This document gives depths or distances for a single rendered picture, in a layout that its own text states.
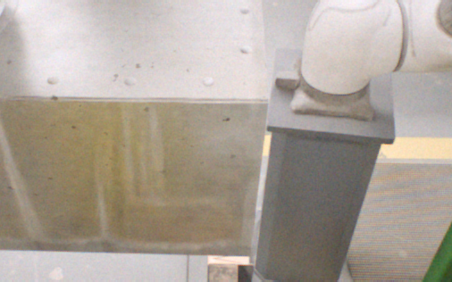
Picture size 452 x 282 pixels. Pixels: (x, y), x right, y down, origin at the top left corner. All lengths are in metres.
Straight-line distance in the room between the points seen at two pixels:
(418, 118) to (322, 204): 0.98
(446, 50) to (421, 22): 0.07
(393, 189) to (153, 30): 2.00
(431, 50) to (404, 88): 1.28
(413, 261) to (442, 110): 0.71
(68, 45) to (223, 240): 0.16
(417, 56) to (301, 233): 0.60
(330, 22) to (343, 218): 0.57
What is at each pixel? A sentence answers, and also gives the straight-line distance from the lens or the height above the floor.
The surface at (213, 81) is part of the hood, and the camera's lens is 0.33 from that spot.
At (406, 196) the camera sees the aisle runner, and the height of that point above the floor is 0.00.
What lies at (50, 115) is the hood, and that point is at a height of 1.52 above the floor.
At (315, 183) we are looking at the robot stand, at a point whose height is 0.50.
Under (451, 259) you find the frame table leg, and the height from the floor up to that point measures 0.68.
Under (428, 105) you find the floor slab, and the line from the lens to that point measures 2.66.
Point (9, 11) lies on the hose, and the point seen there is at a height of 1.53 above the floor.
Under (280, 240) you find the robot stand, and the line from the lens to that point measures 1.84.
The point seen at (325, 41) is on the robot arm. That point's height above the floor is 0.89.
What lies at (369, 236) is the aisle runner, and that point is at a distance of 2.19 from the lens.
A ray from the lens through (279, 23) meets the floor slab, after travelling 2.92.
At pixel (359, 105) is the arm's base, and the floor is 0.72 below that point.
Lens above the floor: 1.75
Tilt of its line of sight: 49 degrees down
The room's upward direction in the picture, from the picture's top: 3 degrees counter-clockwise
